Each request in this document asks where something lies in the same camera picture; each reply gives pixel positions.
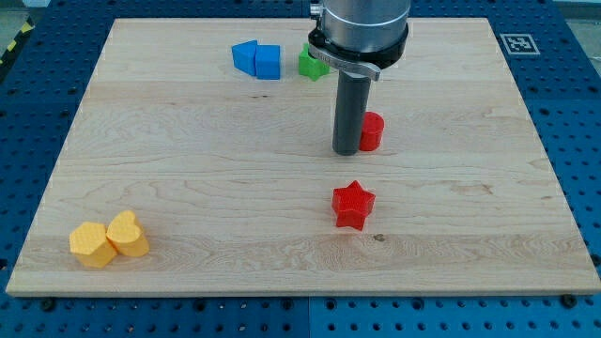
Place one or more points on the green star block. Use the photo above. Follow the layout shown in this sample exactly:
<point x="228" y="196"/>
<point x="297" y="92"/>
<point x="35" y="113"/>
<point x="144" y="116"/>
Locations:
<point x="311" y="67"/>

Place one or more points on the yellow hexagon block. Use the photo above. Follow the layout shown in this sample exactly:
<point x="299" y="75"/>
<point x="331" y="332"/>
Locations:
<point x="89" y="244"/>

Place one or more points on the white fiducial marker tag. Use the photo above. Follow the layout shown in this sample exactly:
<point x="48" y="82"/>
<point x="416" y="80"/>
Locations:
<point x="519" y="44"/>

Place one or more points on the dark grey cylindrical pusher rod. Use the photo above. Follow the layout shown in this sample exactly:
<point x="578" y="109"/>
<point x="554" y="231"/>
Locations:
<point x="351" y="99"/>

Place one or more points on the wooden board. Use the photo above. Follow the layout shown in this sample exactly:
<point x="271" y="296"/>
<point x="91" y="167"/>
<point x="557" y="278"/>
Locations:
<point x="232" y="176"/>

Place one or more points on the yellow heart block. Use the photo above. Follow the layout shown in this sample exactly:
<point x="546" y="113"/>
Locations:
<point x="127" y="234"/>

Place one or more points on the red cylinder block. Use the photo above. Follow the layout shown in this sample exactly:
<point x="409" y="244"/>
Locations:
<point x="372" y="130"/>

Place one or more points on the red star block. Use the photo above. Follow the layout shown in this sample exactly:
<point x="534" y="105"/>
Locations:
<point x="352" y="205"/>

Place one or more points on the blue cube block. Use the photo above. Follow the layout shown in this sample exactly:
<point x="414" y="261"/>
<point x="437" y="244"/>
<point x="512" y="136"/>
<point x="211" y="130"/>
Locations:
<point x="267" y="62"/>

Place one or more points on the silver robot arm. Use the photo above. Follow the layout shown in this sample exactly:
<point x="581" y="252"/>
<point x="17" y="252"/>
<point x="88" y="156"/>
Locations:
<point x="359" y="38"/>

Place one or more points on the blue triangle block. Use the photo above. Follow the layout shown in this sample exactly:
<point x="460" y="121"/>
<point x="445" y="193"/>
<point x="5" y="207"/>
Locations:
<point x="243" y="55"/>

